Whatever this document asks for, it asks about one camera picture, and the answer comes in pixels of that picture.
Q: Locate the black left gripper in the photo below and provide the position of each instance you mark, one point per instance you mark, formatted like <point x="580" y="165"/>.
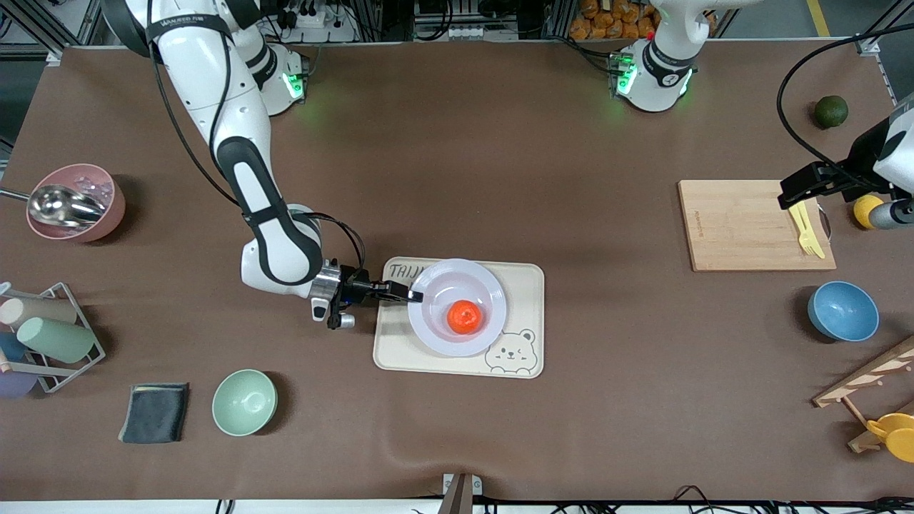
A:
<point x="859" y="158"/>

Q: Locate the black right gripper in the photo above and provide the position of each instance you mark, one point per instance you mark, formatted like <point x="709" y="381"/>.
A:
<point x="353" y="283"/>

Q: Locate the white round plate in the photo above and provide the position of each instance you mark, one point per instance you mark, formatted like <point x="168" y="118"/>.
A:
<point x="446" y="285"/>

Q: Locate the orange mandarin fruit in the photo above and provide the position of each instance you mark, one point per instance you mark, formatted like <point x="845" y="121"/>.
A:
<point x="464" y="318"/>

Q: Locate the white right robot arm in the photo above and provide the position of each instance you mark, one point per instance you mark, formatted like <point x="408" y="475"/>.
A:
<point x="207" y="78"/>

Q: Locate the yellow plastic fork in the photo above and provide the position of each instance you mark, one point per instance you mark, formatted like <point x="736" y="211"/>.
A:
<point x="808" y="244"/>

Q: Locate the yellow lemon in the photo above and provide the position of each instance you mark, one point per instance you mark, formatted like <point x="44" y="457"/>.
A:
<point x="862" y="210"/>

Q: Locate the dark green round fruit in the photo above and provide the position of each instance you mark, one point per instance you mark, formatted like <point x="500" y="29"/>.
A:
<point x="832" y="112"/>

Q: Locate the wooden cutting board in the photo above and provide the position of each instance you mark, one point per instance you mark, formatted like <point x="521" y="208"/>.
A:
<point x="721" y="221"/>

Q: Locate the cream tray with bear print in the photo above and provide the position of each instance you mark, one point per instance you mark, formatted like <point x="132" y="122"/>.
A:
<point x="525" y="300"/>

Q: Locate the blue bowl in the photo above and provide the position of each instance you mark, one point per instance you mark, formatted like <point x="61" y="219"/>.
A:
<point x="844" y="312"/>

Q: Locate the light green bowl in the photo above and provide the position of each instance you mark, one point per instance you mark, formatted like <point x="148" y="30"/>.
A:
<point x="244" y="403"/>

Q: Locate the wooden drying rack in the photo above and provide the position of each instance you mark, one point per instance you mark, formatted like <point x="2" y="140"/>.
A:
<point x="867" y="375"/>

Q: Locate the brown table mat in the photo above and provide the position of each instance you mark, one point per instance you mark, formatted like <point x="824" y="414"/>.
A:
<point x="607" y="428"/>

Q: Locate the bag of orange buns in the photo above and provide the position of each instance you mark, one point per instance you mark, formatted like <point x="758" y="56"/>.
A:
<point x="614" y="21"/>

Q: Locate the yellow mug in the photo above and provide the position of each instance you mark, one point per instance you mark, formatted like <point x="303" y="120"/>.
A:
<point x="901" y="439"/>

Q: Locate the dark grey folded cloth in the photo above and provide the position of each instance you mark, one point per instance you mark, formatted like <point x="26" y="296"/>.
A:
<point x="153" y="414"/>

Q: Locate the white power strip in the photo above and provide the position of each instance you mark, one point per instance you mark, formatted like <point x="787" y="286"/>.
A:
<point x="318" y="21"/>

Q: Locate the pink bowl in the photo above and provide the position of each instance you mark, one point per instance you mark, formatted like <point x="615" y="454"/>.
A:
<point x="107" y="218"/>

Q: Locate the light green cup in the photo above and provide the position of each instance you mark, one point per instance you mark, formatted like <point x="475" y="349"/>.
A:
<point x="57" y="340"/>

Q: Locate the metal scoop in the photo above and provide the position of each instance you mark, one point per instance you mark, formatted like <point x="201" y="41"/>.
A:
<point x="64" y="205"/>

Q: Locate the beige cup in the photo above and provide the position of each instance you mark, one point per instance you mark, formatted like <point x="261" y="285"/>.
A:
<point x="43" y="309"/>

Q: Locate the blue cup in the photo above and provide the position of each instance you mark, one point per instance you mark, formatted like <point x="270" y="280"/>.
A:
<point x="11" y="348"/>

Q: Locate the purple cup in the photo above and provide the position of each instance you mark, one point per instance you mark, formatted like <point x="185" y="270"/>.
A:
<point x="14" y="385"/>

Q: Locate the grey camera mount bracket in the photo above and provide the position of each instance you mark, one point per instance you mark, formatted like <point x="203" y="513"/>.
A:
<point x="458" y="492"/>

